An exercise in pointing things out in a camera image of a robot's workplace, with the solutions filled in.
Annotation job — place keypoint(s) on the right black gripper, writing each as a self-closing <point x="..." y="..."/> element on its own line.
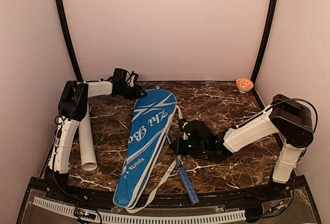
<point x="178" y="150"/>

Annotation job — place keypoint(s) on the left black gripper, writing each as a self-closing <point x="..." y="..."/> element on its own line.
<point x="137" y="94"/>

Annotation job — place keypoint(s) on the blue racket bag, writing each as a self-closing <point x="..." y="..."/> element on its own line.
<point x="152" y="118"/>

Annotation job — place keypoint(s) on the blue badminton racket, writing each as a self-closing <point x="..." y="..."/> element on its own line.
<point x="186" y="181"/>

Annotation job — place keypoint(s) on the white shuttlecock tube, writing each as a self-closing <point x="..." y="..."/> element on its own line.
<point x="86" y="146"/>

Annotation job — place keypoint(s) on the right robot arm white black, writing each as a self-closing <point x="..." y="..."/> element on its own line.
<point x="292" y="118"/>

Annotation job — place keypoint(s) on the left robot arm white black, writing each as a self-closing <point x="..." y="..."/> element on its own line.
<point x="74" y="119"/>

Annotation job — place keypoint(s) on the orange patterned small bowl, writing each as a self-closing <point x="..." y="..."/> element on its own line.
<point x="244" y="85"/>

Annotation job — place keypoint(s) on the small circuit board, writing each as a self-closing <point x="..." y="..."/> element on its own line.
<point x="80" y="214"/>

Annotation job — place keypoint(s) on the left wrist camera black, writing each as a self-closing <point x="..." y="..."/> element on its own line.
<point x="133" y="76"/>

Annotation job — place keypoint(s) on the black front table rail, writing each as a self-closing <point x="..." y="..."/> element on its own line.
<point x="248" y="197"/>

